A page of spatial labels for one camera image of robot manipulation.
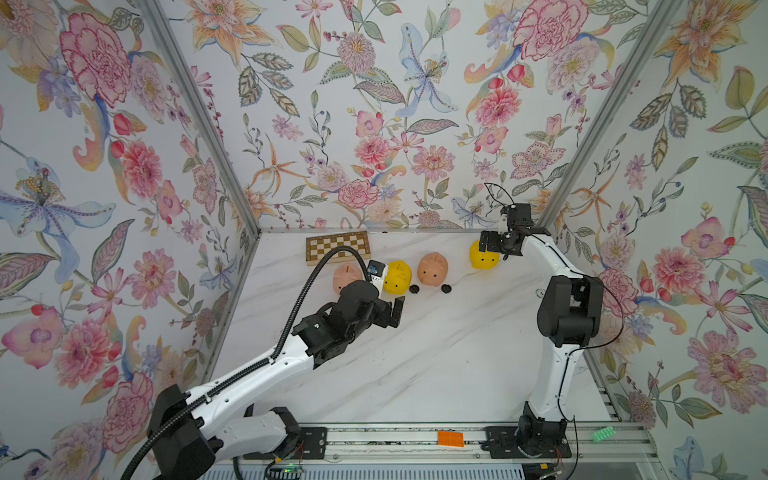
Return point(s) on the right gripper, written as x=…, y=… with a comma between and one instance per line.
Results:
x=492, y=247

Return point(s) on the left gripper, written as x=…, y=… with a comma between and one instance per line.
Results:
x=385, y=317

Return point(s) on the yellow piggy bank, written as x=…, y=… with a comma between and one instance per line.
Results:
x=398, y=278
x=482, y=260

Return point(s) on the pink piggy bank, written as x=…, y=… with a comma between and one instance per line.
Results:
x=433, y=269
x=344, y=275

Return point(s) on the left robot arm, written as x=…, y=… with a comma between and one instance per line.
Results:
x=190, y=431

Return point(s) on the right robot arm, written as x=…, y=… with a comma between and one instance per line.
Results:
x=568, y=319

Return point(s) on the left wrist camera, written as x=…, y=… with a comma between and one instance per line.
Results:
x=377, y=272

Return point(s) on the orange tag on rail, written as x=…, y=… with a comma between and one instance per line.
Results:
x=452, y=439

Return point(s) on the green connector on rail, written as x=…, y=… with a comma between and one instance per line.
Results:
x=603, y=434

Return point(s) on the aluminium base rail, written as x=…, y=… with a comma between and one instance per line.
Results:
x=347, y=443

